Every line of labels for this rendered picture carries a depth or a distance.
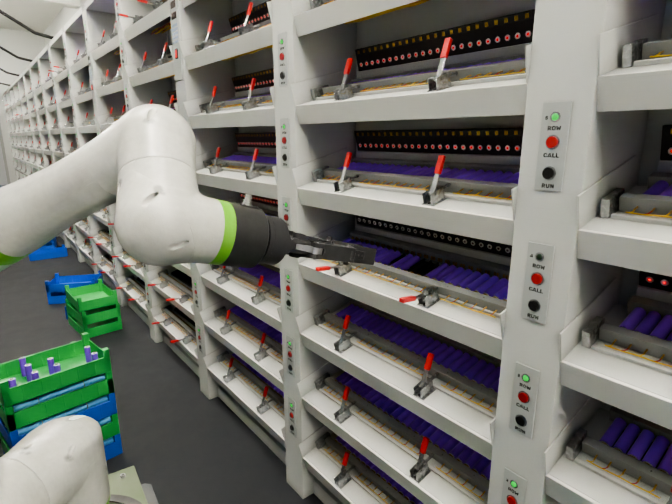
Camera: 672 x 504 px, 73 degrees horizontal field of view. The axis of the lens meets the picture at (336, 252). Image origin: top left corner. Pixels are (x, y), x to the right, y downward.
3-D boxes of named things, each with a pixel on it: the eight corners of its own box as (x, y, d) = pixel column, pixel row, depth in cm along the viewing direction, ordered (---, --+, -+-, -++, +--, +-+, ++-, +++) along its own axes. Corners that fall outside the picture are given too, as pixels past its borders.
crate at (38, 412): (9, 432, 133) (4, 408, 131) (-7, 405, 146) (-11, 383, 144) (114, 392, 154) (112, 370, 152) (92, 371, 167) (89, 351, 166)
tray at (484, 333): (504, 361, 77) (501, 314, 73) (302, 278, 123) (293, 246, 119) (563, 306, 87) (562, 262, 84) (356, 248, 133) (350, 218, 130)
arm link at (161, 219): (103, 275, 57) (131, 236, 50) (102, 191, 62) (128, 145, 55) (207, 283, 66) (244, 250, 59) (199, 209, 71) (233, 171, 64)
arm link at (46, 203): (44, 263, 77) (-30, 244, 67) (47, 205, 81) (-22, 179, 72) (216, 180, 65) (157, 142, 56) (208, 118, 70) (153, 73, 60)
